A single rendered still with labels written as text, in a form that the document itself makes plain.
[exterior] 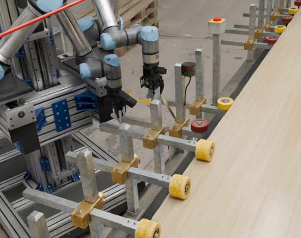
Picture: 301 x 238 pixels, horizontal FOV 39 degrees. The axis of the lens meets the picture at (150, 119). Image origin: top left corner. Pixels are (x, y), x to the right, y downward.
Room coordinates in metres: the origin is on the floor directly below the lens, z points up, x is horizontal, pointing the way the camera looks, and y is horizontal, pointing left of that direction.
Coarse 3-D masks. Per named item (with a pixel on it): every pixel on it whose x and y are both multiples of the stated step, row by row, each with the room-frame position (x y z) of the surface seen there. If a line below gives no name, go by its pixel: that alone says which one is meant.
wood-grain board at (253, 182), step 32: (288, 32) 2.87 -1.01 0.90; (288, 64) 2.30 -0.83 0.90; (256, 96) 1.92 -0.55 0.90; (288, 96) 1.90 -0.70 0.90; (224, 128) 1.63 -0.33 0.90; (256, 128) 1.61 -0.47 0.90; (288, 128) 1.59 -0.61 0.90; (224, 160) 1.39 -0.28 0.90; (256, 160) 1.37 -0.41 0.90; (288, 160) 1.36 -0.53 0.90; (192, 192) 1.21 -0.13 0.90; (224, 192) 1.19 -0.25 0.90; (256, 192) 1.18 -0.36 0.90; (288, 192) 1.17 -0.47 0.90; (160, 224) 1.05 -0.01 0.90; (192, 224) 1.04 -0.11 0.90; (224, 224) 1.03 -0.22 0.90; (256, 224) 1.02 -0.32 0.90; (288, 224) 1.01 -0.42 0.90
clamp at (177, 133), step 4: (188, 120) 1.80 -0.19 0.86; (176, 124) 1.75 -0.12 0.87; (180, 124) 1.75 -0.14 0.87; (184, 124) 1.75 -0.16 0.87; (188, 124) 1.79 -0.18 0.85; (180, 128) 1.71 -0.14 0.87; (172, 132) 1.70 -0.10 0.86; (176, 132) 1.69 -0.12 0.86; (180, 132) 1.71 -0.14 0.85; (172, 136) 1.70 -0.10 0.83; (176, 136) 1.70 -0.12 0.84; (180, 136) 1.71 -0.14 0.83
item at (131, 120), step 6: (126, 120) 1.87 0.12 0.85; (132, 120) 1.85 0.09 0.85; (138, 120) 1.83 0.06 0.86; (144, 120) 1.83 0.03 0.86; (150, 120) 1.83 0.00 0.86; (144, 126) 1.82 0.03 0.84; (150, 126) 1.80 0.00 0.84; (168, 126) 1.76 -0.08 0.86; (186, 132) 1.71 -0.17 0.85; (192, 132) 1.69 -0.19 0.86; (204, 132) 1.69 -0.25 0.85; (198, 138) 1.69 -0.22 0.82
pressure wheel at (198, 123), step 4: (192, 120) 1.71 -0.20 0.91; (196, 120) 1.71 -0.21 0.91; (200, 120) 1.71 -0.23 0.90; (204, 120) 1.71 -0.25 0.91; (192, 124) 1.68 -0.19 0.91; (196, 124) 1.68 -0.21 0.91; (200, 124) 1.68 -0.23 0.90; (204, 124) 1.67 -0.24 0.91; (192, 128) 1.67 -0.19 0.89; (196, 128) 1.66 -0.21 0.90; (200, 128) 1.65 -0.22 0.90; (204, 128) 1.66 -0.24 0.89; (196, 132) 1.66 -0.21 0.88; (200, 132) 1.65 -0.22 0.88
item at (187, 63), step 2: (186, 62) 1.78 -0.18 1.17; (188, 62) 1.78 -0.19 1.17; (190, 62) 1.77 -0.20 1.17; (192, 62) 1.77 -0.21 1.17; (184, 64) 1.76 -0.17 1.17; (186, 64) 1.76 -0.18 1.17; (188, 64) 1.75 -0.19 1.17; (190, 64) 1.75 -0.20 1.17; (192, 64) 1.75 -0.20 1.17; (194, 64) 1.75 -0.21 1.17; (186, 66) 1.74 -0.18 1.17; (188, 66) 1.73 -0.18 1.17; (190, 66) 1.73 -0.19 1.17; (194, 70) 1.74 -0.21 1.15; (182, 76) 1.76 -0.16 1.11; (184, 76) 1.78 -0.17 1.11; (190, 76) 1.74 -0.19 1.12; (182, 78) 1.76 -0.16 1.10; (184, 78) 1.78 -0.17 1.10; (190, 78) 1.75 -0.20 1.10; (182, 80) 1.76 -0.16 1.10; (188, 84) 1.76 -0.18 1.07; (186, 86) 1.77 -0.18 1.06; (186, 88) 1.77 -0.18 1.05; (184, 98) 1.77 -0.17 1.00; (184, 100) 1.77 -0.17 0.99; (184, 102) 1.77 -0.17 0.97; (184, 104) 1.77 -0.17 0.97
